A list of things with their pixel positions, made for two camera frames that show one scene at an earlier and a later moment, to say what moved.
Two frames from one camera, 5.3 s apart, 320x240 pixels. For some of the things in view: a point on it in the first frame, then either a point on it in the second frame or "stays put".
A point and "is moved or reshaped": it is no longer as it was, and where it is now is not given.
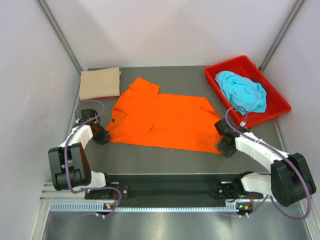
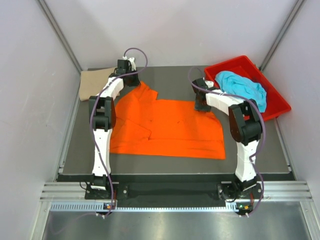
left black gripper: [102, 139] to [135, 83]
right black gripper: [227, 152] to [207, 108]
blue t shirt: [244, 94] stays put
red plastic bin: [276, 103] stays put
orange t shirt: [143, 116] is moved or reshaped
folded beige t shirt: [100, 83] stays put
